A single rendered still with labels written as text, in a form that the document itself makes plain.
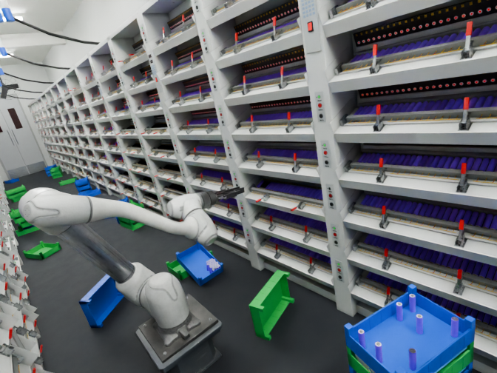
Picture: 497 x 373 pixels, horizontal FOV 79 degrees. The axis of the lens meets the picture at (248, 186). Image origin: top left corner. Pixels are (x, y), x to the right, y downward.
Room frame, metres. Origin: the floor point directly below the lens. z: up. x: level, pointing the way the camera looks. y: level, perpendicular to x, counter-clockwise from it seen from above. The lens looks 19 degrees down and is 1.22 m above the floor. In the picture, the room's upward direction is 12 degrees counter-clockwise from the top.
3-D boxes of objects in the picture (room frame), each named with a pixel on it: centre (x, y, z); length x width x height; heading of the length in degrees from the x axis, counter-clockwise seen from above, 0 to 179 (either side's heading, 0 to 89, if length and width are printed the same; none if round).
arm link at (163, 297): (1.17, 0.48, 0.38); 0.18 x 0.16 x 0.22; 48
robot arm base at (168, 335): (1.15, 0.46, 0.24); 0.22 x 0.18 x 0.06; 33
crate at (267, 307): (1.31, 0.00, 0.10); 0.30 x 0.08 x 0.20; 143
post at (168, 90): (2.42, 0.41, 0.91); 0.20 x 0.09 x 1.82; 127
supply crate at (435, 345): (0.67, -0.37, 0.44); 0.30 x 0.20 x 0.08; 112
